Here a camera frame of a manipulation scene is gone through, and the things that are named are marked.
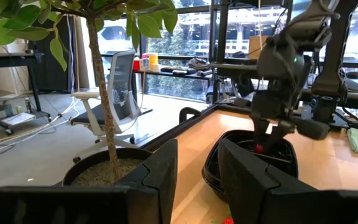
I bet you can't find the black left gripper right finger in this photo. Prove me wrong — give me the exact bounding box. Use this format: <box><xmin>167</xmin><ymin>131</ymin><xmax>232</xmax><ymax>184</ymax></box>
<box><xmin>218</xmin><ymin>138</ymin><xmax>358</xmax><ymax>224</ymax></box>

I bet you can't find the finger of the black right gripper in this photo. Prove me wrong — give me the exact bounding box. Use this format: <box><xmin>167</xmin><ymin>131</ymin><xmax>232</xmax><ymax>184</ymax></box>
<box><xmin>263</xmin><ymin>121</ymin><xmax>295</xmax><ymax>156</ymax></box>
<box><xmin>252</xmin><ymin>119</ymin><xmax>272</xmax><ymax>153</ymax></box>

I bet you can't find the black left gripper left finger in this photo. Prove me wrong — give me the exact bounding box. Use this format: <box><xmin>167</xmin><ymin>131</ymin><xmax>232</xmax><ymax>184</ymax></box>
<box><xmin>0</xmin><ymin>139</ymin><xmax>179</xmax><ymax>224</ymax></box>

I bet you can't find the black divided tupperware container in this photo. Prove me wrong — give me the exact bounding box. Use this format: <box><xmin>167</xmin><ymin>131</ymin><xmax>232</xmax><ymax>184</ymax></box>
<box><xmin>201</xmin><ymin>129</ymin><xmax>300</xmax><ymax>203</ymax></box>

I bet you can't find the cardboard box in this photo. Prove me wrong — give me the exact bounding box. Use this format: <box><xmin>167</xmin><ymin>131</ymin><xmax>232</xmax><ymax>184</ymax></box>
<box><xmin>248</xmin><ymin>35</ymin><xmax>269</xmax><ymax>60</ymax></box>

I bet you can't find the grey cloth heap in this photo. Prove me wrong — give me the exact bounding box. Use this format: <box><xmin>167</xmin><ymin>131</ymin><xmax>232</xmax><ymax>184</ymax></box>
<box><xmin>187</xmin><ymin>57</ymin><xmax>211</xmax><ymax>72</ymax></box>

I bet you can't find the black window side table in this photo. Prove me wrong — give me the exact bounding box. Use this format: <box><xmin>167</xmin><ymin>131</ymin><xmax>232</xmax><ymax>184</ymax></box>
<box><xmin>132</xmin><ymin>68</ymin><xmax>213</xmax><ymax>103</ymax></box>

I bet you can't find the green plant in black pot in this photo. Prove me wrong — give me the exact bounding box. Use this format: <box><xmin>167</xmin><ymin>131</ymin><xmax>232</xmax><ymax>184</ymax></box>
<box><xmin>0</xmin><ymin>0</ymin><xmax>179</xmax><ymax>187</ymax></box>

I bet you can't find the white office chair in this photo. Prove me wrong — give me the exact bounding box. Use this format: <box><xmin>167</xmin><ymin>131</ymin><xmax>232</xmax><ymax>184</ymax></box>
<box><xmin>70</xmin><ymin>50</ymin><xmax>154</xmax><ymax>164</ymax></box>

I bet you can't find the white carton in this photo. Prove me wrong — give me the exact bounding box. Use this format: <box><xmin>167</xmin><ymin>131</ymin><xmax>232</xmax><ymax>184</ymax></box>
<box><xmin>139</xmin><ymin>57</ymin><xmax>150</xmax><ymax>72</ymax></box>

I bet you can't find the yellow cup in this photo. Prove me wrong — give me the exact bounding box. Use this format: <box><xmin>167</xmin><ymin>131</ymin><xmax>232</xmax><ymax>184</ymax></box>
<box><xmin>147</xmin><ymin>52</ymin><xmax>159</xmax><ymax>71</ymax></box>

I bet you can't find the white paper sheet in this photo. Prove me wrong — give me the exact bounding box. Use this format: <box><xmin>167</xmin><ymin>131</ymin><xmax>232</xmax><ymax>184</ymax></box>
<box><xmin>1</xmin><ymin>111</ymin><xmax>37</xmax><ymax>126</ymax></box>

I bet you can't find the black wheeled desk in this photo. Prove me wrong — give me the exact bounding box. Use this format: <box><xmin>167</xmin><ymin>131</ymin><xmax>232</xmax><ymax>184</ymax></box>
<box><xmin>0</xmin><ymin>52</ymin><xmax>53</xmax><ymax>136</ymax></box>

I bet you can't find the black aluminium table frame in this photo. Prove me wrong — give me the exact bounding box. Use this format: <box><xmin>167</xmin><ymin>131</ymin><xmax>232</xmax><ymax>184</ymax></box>
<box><xmin>140</xmin><ymin>103</ymin><xmax>358</xmax><ymax>153</ymax></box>

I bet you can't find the black clamp handle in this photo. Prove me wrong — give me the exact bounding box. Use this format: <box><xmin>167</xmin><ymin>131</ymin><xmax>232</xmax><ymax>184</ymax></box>
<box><xmin>178</xmin><ymin>106</ymin><xmax>203</xmax><ymax>124</ymax></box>

